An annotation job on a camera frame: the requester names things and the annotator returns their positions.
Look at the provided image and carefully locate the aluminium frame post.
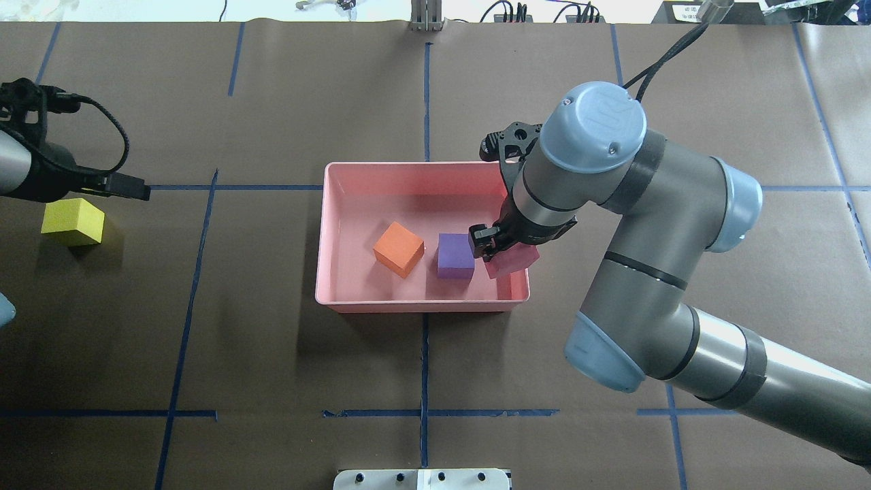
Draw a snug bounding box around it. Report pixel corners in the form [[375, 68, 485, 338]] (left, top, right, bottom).
[[410, 0, 444, 32]]

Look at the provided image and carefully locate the pink plastic bin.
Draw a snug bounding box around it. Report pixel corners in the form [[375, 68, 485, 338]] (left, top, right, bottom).
[[314, 161, 531, 313]]

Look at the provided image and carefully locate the white camera pole mount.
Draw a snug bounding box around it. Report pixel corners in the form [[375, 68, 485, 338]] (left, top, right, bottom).
[[333, 468, 513, 489]]

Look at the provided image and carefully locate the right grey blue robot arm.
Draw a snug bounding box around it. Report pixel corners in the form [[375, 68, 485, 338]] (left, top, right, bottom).
[[469, 81, 870, 469]]

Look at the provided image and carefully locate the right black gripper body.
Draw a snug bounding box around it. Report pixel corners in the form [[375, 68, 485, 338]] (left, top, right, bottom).
[[495, 204, 578, 255]]

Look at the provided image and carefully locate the orange foam block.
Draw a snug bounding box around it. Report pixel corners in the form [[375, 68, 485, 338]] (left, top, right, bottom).
[[372, 221, 425, 279]]

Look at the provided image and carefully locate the yellow foam block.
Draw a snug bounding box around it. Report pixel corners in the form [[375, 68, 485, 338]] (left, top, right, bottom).
[[40, 198, 105, 247]]

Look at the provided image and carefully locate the purple foam block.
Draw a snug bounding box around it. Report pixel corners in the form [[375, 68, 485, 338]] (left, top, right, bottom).
[[436, 233, 476, 281]]

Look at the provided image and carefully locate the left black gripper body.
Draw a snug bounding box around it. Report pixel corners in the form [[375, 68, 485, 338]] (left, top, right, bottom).
[[27, 144, 87, 203]]

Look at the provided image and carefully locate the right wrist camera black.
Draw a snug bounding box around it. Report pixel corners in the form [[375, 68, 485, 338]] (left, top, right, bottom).
[[478, 122, 542, 162]]

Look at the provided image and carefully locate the pink foam block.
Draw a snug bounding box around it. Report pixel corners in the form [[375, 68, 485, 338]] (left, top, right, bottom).
[[484, 243, 540, 279]]

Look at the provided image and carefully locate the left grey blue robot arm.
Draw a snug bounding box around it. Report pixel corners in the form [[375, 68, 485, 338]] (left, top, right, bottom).
[[1, 133, 150, 247]]

